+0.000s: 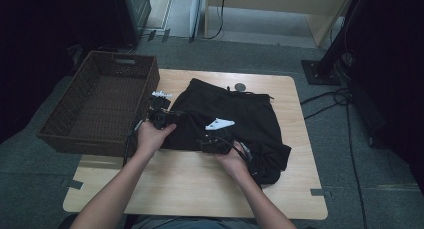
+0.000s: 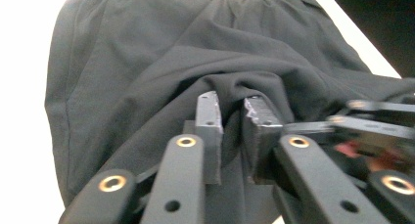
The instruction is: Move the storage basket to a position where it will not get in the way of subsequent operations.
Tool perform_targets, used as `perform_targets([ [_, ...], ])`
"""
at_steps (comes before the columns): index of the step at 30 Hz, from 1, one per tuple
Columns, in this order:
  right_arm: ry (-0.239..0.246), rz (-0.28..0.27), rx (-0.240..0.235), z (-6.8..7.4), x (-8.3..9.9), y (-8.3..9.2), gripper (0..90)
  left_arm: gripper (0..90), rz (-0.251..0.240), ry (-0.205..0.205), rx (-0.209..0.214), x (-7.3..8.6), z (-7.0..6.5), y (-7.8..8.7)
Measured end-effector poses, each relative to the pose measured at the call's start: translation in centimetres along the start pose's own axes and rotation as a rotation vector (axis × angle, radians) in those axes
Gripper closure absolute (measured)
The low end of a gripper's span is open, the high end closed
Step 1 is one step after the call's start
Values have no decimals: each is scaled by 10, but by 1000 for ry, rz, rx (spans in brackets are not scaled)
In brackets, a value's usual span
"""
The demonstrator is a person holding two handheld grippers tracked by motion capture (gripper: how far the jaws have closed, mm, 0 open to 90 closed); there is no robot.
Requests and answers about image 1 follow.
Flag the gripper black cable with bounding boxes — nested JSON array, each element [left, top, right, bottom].
[[216, 135, 259, 177], [122, 95, 154, 167]]

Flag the hanging black cable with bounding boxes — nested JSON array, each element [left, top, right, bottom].
[[203, 0, 227, 41]]

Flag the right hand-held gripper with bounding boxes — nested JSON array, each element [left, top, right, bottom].
[[199, 117, 236, 155]]

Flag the person's right hand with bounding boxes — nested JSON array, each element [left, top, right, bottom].
[[214, 142, 251, 183]]

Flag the long black floor cable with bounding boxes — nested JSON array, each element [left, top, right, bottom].
[[344, 98, 369, 229]]

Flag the black stand pole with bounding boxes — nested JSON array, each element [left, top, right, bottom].
[[316, 0, 363, 78]]

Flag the black cabinet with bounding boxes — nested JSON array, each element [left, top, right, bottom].
[[111, 0, 153, 48]]

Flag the black stand base plate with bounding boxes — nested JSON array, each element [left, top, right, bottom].
[[300, 59, 343, 87]]

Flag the person's left hand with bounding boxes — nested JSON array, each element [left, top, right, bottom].
[[135, 122, 178, 158]]

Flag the black pants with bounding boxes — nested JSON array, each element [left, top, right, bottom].
[[159, 77, 293, 186]]

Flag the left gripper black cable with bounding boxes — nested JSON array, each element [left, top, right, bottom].
[[122, 95, 154, 167]]

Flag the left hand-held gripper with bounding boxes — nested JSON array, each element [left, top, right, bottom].
[[146, 90, 178, 130]]

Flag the person's grey clothing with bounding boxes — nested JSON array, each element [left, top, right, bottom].
[[131, 215, 261, 229]]

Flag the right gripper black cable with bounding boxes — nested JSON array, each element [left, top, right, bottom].
[[216, 135, 259, 177]]

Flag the dark curtain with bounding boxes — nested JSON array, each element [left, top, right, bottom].
[[0, 0, 128, 143], [343, 0, 424, 193]]

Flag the white panel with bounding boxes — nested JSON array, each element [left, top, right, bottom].
[[189, 0, 205, 43]]

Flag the brown woven basket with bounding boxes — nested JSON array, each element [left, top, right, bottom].
[[36, 50, 161, 158]]

